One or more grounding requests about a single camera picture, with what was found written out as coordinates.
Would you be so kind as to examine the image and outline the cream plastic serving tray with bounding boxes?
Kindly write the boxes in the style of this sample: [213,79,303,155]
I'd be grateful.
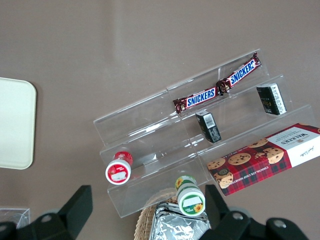
[0,76,38,170]

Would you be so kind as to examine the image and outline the tan oval wicker basket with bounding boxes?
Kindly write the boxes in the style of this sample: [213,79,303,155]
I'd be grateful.
[133,187,181,240]

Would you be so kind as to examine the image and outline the small black box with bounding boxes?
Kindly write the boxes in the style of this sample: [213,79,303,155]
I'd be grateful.
[256,82,288,116]
[195,111,223,144]

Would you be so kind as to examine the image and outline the red lid yoghurt cup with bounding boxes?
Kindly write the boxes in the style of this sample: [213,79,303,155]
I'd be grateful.
[104,149,134,186]

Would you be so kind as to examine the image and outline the red tartan cookie box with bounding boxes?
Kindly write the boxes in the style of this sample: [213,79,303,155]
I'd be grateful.
[206,122,320,197]

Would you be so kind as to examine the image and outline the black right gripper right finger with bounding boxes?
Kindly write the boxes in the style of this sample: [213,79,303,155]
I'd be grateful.
[199,184,271,240]

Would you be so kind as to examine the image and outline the stacked aluminium foil containers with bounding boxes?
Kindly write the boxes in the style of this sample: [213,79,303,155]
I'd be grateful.
[149,201,211,240]

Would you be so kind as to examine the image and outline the clear acrylic bottle rack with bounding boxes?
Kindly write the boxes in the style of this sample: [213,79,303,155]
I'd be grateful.
[0,207,31,230]

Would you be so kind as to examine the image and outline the brown Snickers bar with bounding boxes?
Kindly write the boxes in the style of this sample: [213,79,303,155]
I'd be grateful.
[172,86,218,113]
[216,51,262,95]

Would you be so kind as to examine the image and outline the clear acrylic stepped stand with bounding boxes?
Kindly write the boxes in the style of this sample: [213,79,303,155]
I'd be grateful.
[166,48,318,181]
[92,82,210,219]

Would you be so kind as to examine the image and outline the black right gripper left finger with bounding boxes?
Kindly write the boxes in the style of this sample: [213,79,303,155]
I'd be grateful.
[14,184,94,240]

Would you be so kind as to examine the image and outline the green lid yoghurt cup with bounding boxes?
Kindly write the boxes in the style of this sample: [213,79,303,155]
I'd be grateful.
[174,175,206,216]

